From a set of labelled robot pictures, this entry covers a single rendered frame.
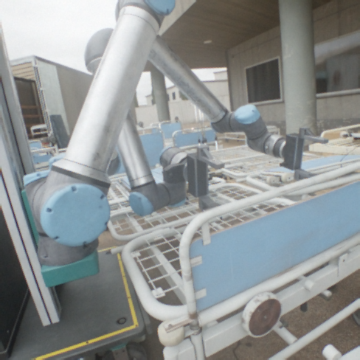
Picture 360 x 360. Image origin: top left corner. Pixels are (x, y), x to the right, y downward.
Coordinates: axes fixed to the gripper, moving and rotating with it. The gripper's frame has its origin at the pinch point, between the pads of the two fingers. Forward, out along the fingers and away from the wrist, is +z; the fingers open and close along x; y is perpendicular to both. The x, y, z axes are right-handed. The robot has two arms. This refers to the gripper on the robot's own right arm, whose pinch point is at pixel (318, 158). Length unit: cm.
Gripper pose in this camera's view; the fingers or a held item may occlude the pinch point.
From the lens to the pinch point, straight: 96.8
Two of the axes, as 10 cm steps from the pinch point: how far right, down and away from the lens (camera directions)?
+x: -0.6, -9.2, -3.9
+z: 4.2, 3.3, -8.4
